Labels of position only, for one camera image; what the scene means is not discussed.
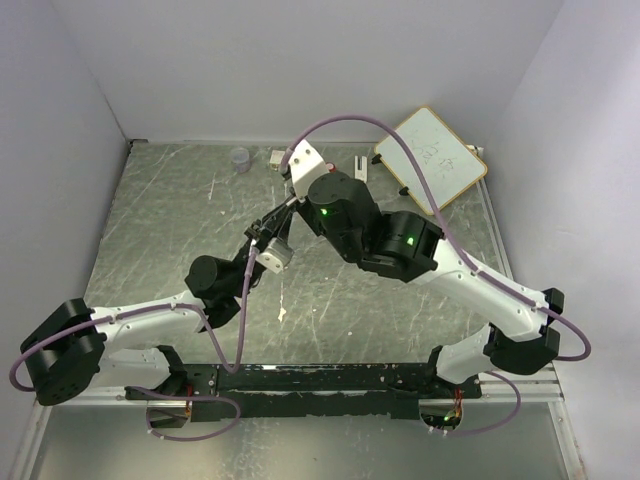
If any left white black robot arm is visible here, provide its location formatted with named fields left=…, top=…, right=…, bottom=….
left=9, top=197, right=298, bottom=406

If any small whiteboard wooden frame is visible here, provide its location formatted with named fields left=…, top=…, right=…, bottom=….
left=374, top=106, right=488, bottom=215

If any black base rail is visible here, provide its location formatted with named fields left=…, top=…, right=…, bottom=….
left=156, top=363, right=481, bottom=422

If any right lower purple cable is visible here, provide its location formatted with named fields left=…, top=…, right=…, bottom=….
left=429, top=369, right=524, bottom=437

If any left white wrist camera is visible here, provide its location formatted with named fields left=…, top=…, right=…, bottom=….
left=256, top=238, right=294, bottom=274

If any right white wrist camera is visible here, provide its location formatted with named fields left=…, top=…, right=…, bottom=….
left=288, top=140, right=329, bottom=201

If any white black small device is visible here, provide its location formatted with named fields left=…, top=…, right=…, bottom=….
left=354, top=156, right=368, bottom=183

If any clear plastic cup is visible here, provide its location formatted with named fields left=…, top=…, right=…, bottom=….
left=230, top=147, right=252, bottom=174

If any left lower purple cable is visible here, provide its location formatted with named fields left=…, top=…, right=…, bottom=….
left=127, top=385, right=242, bottom=442

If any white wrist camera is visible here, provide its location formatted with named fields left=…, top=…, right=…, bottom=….
left=256, top=238, right=294, bottom=274
left=288, top=140, right=329, bottom=201

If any white red cardboard box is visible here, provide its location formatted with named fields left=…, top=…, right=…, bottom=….
left=269, top=150, right=285, bottom=171

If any purple cable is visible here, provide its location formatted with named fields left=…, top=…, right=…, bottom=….
left=429, top=369, right=524, bottom=437
left=10, top=244, right=261, bottom=392
left=127, top=385, right=242, bottom=442
left=280, top=114, right=594, bottom=362

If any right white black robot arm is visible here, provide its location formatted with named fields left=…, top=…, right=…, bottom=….
left=307, top=172, right=563, bottom=398

